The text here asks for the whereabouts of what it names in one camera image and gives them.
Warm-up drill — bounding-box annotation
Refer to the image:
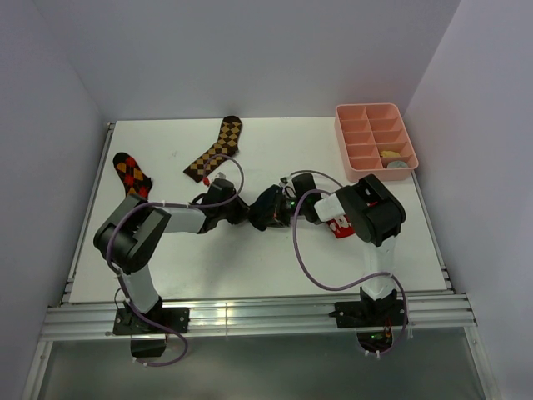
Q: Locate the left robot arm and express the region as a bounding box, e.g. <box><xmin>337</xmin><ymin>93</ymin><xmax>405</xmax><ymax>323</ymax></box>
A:
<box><xmin>93</xmin><ymin>178</ymin><xmax>249</xmax><ymax>333</ymax></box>

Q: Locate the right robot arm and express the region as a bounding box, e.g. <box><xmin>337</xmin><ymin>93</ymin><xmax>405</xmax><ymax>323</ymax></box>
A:
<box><xmin>248</xmin><ymin>170</ymin><xmax>406</xmax><ymax>325</ymax></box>

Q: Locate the pink compartment tray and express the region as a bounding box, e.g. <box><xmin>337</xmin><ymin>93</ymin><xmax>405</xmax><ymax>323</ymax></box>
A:
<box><xmin>335</xmin><ymin>102</ymin><xmax>419</xmax><ymax>183</ymax></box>

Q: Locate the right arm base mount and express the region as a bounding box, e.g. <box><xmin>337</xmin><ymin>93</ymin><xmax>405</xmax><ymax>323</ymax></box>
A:
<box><xmin>328</xmin><ymin>292</ymin><xmax>408</xmax><ymax>358</ymax></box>

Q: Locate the red orange argyle sock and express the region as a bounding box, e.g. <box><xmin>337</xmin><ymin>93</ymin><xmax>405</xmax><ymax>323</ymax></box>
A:
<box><xmin>112</xmin><ymin>152</ymin><xmax>153</xmax><ymax>199</ymax></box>

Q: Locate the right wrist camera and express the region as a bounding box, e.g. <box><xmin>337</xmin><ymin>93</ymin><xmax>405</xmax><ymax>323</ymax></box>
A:
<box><xmin>279</xmin><ymin>176</ymin><xmax>296</xmax><ymax>198</ymax></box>

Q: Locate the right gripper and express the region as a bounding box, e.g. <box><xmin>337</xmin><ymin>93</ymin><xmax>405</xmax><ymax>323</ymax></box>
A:
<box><xmin>257</xmin><ymin>190</ymin><xmax>306</xmax><ymax>228</ymax></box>

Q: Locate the yellow ankle sock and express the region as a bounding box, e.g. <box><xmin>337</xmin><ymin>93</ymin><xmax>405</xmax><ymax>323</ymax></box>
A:
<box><xmin>380</xmin><ymin>150</ymin><xmax>401</xmax><ymax>158</ymax></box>

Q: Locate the red santa sock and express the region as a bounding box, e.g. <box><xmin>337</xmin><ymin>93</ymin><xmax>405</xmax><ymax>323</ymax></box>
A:
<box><xmin>327</xmin><ymin>215</ymin><xmax>355</xmax><ymax>239</ymax></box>

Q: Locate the grey ankle sock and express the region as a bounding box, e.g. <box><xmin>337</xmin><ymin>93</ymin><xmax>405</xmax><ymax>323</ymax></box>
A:
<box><xmin>386</xmin><ymin>160</ymin><xmax>409</xmax><ymax>169</ymax></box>

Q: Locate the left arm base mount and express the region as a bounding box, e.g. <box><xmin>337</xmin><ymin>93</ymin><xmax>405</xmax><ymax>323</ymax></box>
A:
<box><xmin>112</xmin><ymin>304</ymin><xmax>190</xmax><ymax>361</ymax></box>

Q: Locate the aluminium frame rail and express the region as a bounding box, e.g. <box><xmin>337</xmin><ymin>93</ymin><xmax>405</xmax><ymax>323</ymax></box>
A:
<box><xmin>39</xmin><ymin>292</ymin><xmax>476</xmax><ymax>342</ymax></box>

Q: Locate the brown tan argyle sock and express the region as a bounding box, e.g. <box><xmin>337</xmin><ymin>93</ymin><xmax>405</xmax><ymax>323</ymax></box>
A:
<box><xmin>182</xmin><ymin>116</ymin><xmax>242</xmax><ymax>183</ymax></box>

